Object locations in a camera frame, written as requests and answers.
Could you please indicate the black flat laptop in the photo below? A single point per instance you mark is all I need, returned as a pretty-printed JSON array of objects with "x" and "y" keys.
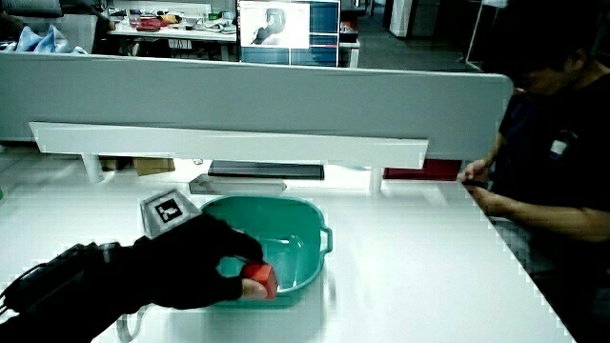
[{"x": 267, "y": 170}]

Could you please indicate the grey desk divider panel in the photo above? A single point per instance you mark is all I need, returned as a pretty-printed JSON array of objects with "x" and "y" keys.
[{"x": 248, "y": 100}]

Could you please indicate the white cabinet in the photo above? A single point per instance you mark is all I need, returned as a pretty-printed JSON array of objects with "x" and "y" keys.
[{"x": 400, "y": 18}]

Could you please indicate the green plastic basin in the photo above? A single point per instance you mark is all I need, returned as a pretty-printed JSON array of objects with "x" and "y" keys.
[{"x": 290, "y": 224}]

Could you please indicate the white cluttered table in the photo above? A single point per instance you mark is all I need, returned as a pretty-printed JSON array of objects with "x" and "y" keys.
[{"x": 190, "y": 34}]

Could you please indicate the black office chair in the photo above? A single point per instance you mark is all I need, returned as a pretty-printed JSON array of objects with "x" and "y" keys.
[{"x": 28, "y": 7}]

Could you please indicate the red block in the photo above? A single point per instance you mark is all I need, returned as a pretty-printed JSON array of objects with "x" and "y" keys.
[{"x": 263, "y": 276}]

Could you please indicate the computer monitor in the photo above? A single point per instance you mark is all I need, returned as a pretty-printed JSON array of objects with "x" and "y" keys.
[{"x": 314, "y": 43}]

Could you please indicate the white desk shelf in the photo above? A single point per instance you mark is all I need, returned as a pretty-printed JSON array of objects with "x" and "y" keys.
[{"x": 229, "y": 145}]

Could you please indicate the light blue cloth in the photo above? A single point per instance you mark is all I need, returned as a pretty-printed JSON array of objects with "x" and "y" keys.
[{"x": 45, "y": 43}]

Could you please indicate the person's left hand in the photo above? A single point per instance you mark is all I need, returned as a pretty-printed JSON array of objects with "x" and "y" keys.
[{"x": 186, "y": 267}]

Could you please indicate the brown cardboard box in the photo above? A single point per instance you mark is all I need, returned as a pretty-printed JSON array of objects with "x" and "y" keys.
[{"x": 153, "y": 166}]

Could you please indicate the red box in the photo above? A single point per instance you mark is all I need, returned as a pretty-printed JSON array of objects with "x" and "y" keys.
[{"x": 424, "y": 170}]

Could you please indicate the red bag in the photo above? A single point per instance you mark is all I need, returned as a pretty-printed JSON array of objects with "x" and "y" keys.
[{"x": 150, "y": 25}]

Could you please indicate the grey flat device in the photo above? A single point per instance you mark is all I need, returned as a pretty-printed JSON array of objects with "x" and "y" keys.
[{"x": 238, "y": 185}]

